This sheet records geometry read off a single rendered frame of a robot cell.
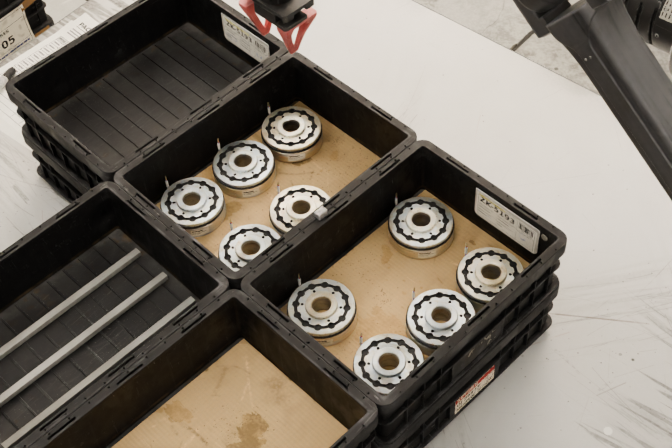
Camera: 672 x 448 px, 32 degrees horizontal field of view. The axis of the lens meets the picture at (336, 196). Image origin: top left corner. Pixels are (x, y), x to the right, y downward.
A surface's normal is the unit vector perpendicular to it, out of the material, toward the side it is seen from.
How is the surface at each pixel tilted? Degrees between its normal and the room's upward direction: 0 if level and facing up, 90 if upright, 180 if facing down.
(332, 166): 0
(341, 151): 0
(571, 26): 87
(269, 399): 0
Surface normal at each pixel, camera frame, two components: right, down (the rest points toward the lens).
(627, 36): 0.52, -0.17
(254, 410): -0.04, -0.64
